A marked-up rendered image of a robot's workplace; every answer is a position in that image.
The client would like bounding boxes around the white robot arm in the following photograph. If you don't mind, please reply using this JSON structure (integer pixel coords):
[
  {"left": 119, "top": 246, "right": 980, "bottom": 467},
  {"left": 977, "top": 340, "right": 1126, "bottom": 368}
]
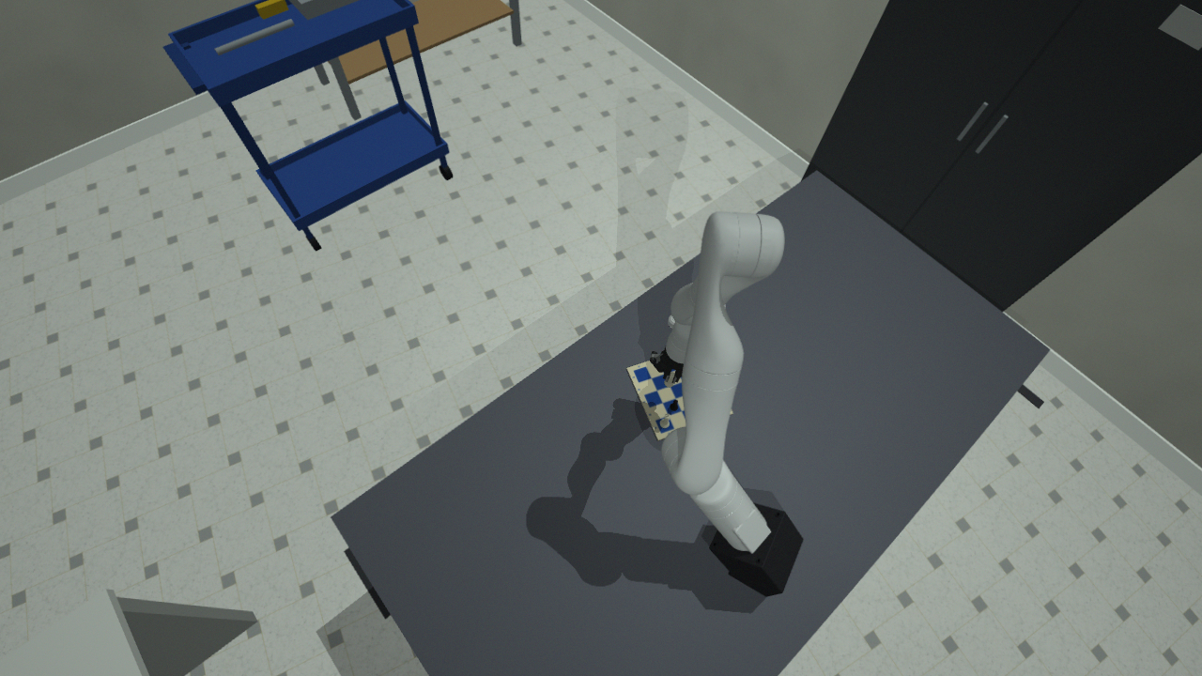
[{"left": 661, "top": 210, "right": 784, "bottom": 553}]

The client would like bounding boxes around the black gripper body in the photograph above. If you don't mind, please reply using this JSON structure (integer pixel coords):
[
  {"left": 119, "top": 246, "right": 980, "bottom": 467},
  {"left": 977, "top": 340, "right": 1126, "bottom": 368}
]
[{"left": 660, "top": 346, "right": 684, "bottom": 370}]

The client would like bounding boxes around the blue and cream chessboard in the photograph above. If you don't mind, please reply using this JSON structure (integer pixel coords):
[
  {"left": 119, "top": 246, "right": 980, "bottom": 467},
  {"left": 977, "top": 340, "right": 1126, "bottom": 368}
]
[{"left": 626, "top": 361, "right": 686, "bottom": 440}]

